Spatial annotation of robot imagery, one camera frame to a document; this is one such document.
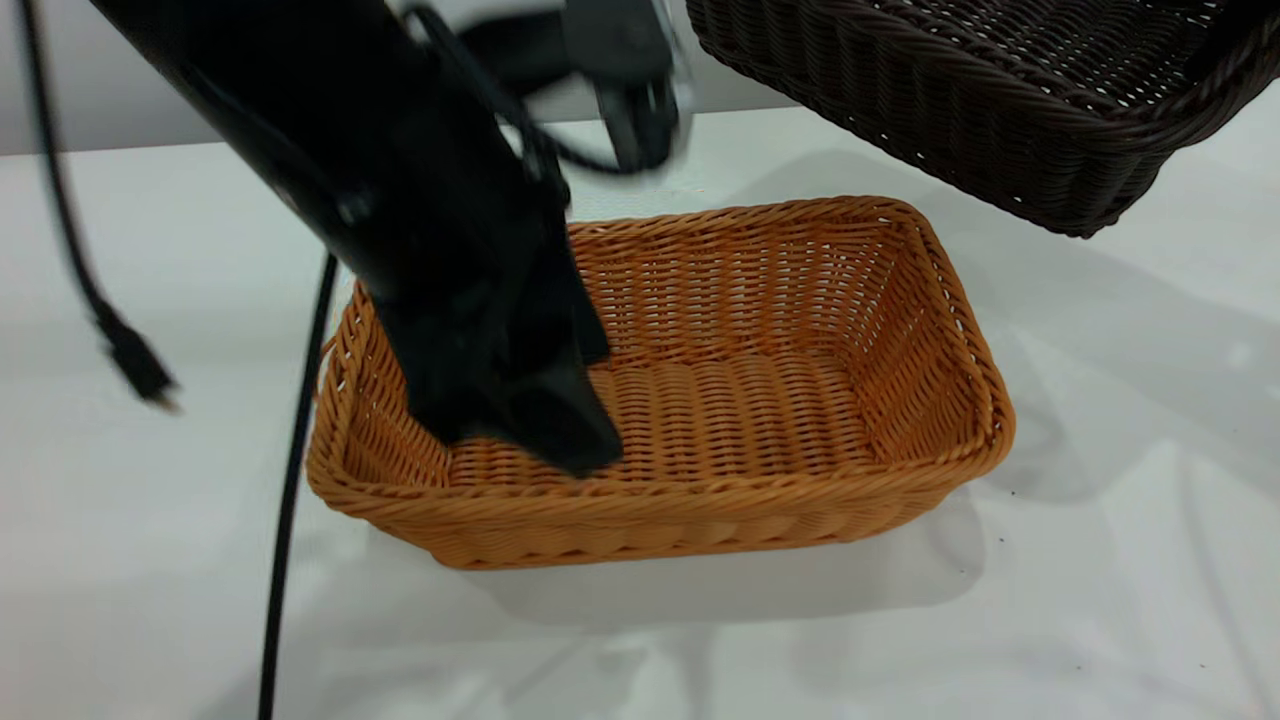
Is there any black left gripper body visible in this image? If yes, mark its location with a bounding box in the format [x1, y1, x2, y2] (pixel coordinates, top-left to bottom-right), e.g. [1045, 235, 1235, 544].
[353, 188, 613, 391]

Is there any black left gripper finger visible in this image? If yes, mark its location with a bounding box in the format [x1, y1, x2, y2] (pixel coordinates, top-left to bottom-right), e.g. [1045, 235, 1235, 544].
[478, 363, 627, 480]
[398, 338, 503, 448]

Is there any orange-brown wicker basket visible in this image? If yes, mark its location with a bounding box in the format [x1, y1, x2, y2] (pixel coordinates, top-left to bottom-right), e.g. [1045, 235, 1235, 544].
[306, 196, 1017, 571]

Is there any dark brown wicker basket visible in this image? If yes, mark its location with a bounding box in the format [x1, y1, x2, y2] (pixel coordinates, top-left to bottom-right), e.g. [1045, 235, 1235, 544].
[685, 0, 1280, 239]

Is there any black braided camera cable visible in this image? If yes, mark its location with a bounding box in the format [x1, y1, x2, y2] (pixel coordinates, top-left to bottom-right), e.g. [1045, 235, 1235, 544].
[405, 5, 661, 179]

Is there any long black braided cable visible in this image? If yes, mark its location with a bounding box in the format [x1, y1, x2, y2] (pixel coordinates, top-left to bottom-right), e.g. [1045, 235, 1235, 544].
[258, 253, 338, 720]

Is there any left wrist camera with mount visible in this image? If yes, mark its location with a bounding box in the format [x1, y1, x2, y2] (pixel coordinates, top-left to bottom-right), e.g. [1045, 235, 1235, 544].
[460, 0, 696, 176]

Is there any black cable with plug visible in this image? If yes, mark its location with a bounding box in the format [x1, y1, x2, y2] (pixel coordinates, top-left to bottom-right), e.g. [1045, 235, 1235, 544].
[18, 0, 183, 413]

